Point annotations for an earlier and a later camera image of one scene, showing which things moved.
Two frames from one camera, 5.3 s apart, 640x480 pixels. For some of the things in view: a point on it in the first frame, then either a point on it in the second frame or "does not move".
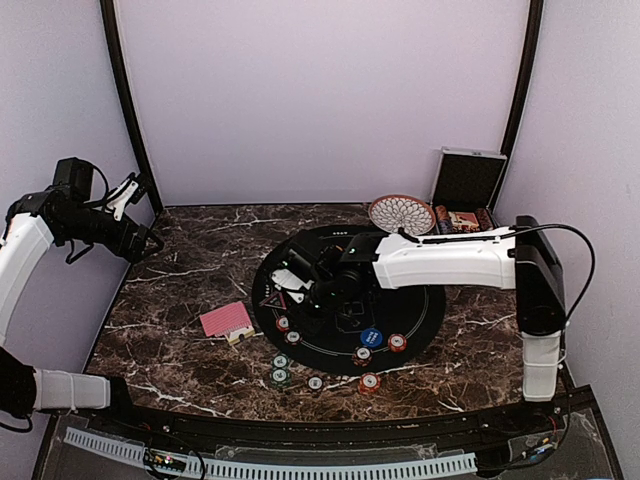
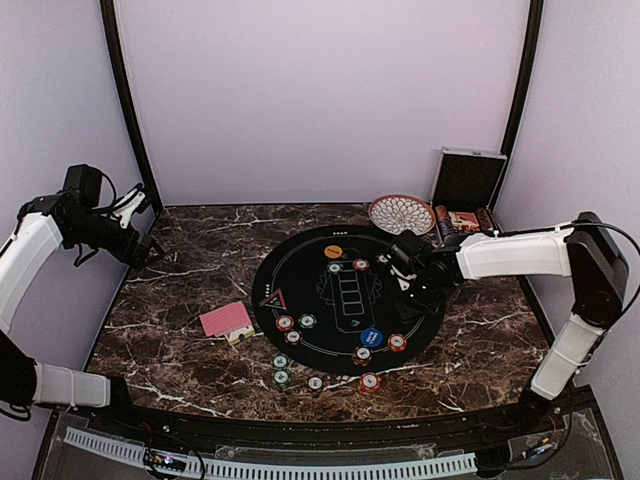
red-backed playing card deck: (225, 320) does not move
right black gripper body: (327, 299) to (423, 299)
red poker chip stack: (369, 383) does not move
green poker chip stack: (280, 374) does not move
